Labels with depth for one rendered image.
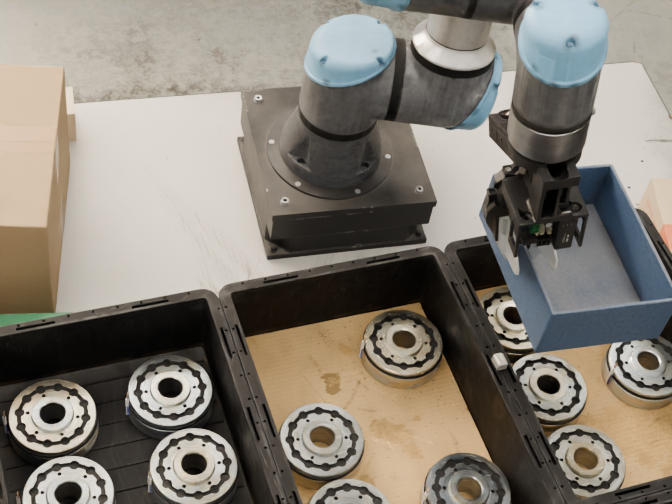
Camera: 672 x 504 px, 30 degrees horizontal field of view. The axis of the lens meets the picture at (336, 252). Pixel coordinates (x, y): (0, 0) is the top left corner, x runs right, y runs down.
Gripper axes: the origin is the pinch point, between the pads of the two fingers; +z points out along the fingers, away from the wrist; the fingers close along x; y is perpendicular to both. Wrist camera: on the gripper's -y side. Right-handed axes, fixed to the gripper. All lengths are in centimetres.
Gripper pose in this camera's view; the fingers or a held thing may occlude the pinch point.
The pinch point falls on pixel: (518, 250)
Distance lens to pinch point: 138.0
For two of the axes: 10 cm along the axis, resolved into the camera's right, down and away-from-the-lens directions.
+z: 0.1, 6.1, 7.9
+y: 1.9, 7.7, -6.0
